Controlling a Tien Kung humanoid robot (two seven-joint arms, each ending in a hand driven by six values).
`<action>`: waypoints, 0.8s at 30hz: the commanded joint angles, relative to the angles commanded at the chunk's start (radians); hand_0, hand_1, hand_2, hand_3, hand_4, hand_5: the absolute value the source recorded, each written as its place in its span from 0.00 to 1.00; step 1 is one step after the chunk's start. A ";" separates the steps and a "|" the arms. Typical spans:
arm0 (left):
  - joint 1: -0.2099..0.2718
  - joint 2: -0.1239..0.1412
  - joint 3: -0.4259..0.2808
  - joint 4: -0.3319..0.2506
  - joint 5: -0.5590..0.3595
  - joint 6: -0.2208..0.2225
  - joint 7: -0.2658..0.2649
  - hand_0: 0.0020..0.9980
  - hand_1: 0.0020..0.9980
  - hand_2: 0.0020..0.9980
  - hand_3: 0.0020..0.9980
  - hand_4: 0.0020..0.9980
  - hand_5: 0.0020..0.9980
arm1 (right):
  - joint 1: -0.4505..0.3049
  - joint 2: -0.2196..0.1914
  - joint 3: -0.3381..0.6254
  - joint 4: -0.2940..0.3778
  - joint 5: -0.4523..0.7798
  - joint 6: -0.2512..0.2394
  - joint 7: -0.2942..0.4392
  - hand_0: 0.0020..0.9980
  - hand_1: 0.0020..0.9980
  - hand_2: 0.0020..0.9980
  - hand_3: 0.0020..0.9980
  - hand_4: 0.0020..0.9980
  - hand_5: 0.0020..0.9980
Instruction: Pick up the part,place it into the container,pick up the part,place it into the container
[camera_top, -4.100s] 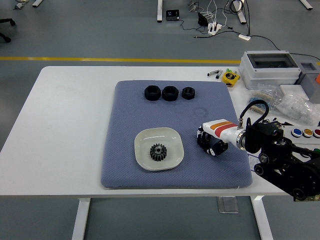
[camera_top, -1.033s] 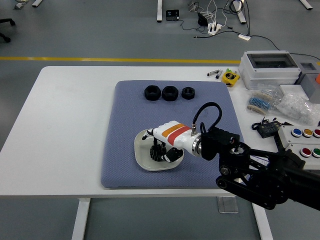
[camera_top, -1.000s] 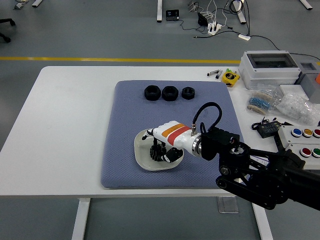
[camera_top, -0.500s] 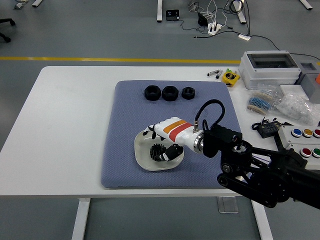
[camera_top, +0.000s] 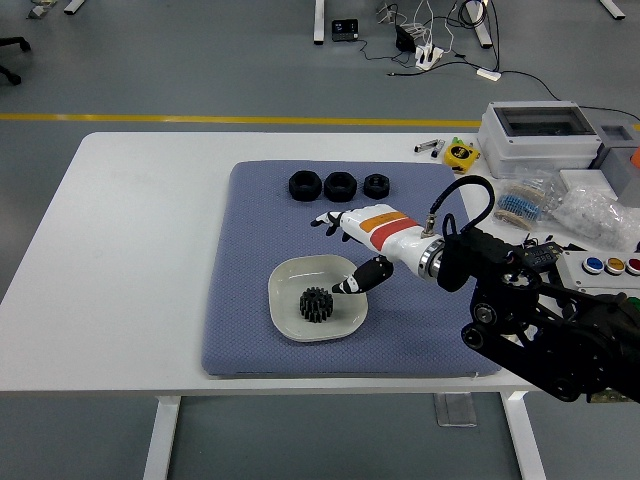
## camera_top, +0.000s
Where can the white table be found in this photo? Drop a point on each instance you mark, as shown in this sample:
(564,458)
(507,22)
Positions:
(125,250)

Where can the white orange right robot hand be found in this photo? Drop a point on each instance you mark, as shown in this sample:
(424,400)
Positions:
(390,235)

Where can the black digital meter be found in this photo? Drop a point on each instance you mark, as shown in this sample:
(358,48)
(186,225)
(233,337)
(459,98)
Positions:
(545,255)

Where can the white desk leg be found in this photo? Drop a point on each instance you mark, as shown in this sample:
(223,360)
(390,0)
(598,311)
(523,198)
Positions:
(482,27)
(318,22)

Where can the bag of blue resistors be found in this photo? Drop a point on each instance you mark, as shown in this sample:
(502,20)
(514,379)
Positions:
(520,202)

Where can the black office chair base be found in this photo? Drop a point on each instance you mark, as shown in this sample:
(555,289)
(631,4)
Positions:
(12,47)

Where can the white power adapter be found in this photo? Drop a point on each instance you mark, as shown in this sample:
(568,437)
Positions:
(488,74)

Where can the orange object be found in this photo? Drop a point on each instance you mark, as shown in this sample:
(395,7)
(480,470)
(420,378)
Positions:
(636,157)

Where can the black device with screen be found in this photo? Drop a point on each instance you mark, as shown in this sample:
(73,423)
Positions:
(345,29)

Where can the grey electrical enclosure box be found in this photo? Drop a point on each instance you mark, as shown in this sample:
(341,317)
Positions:
(530,150)

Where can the white power strip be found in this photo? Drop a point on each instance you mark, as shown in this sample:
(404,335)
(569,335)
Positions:
(429,56)

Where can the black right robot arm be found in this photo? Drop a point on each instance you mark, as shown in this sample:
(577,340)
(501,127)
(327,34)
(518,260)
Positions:
(525,320)

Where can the white push-button control box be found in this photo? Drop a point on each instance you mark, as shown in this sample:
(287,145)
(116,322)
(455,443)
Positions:
(580,272)

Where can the yellow tape measure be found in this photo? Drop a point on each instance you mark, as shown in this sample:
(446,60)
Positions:
(461,157)

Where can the small white blue stick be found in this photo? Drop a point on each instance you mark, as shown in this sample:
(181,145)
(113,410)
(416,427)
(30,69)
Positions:
(438,147)

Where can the blue-grey quilted mat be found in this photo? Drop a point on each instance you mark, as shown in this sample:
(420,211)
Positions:
(260,225)

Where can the flat white box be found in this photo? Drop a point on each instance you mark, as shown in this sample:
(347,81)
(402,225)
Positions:
(585,181)

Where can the bag of white parts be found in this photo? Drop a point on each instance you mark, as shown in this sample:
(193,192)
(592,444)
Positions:
(595,210)

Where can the small black hex nut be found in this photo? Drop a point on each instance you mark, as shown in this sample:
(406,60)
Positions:
(376,186)

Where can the white square plate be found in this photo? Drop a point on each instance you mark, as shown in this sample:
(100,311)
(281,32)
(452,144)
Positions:
(290,310)

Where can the white desk foot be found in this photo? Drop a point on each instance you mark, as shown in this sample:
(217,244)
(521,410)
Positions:
(612,7)
(75,5)

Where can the black power adapter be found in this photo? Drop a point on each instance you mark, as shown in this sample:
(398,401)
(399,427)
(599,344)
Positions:
(405,39)

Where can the clear plastic holder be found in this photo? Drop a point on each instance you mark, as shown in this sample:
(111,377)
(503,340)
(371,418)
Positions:
(455,410)

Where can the large black hex nut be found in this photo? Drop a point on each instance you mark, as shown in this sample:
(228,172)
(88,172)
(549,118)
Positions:
(304,186)
(340,187)

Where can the small grey box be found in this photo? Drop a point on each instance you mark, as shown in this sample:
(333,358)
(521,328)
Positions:
(617,155)

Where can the large black gear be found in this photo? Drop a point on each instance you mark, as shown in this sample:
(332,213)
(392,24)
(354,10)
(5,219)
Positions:
(319,315)

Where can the black silver marker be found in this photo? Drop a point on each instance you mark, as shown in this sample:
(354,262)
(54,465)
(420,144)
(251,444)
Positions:
(424,147)

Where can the black yellow terminal strip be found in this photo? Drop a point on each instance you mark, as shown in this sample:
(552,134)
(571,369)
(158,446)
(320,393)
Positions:
(612,397)

